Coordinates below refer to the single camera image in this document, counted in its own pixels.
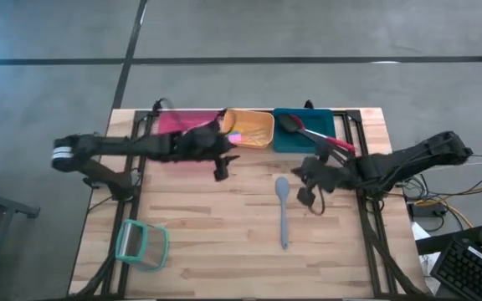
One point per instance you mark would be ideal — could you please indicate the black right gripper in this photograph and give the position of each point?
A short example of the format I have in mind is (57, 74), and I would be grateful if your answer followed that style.
(329, 175)

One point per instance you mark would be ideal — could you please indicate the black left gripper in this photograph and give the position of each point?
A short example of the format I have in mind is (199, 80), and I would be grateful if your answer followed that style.
(201, 144)

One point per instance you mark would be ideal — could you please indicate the black solid spoon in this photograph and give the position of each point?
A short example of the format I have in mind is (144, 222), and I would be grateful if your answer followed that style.
(288, 123)

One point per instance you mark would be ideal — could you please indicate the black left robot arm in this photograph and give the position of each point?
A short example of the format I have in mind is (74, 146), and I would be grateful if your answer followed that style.
(111, 146)

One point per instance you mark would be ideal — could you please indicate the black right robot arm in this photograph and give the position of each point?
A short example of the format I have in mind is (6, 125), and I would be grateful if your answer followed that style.
(412, 161)

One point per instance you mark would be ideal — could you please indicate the grey-blue silicone spoon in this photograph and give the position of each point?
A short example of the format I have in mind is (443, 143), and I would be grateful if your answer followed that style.
(283, 186)

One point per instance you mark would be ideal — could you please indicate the yellow plastic bin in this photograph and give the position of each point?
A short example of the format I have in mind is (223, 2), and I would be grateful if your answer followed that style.
(262, 125)

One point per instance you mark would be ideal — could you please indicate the pink plastic bin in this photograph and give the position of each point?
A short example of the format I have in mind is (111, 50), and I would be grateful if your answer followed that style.
(191, 119)

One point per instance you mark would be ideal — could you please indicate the blue plastic bin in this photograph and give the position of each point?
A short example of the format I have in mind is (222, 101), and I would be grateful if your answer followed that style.
(320, 121)

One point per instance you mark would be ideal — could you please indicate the black power brick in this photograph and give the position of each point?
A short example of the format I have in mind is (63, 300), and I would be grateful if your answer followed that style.
(423, 210)

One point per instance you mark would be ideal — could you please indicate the white paper sheet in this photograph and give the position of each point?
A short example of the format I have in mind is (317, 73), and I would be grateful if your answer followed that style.
(421, 242)

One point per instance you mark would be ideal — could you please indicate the green clear container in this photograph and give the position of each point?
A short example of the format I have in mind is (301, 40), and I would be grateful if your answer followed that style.
(140, 251)

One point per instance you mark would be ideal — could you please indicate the black computer keyboard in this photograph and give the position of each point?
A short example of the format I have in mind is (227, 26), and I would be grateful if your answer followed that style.
(467, 271)

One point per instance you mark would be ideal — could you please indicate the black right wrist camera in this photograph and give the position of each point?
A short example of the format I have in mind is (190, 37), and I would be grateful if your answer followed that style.
(306, 197)

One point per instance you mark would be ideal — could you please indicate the black frame clamp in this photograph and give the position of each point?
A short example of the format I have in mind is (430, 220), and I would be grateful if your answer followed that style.
(156, 108)
(308, 104)

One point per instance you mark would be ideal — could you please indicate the black aluminium table frame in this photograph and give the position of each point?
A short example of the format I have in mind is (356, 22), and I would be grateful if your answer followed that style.
(354, 113)

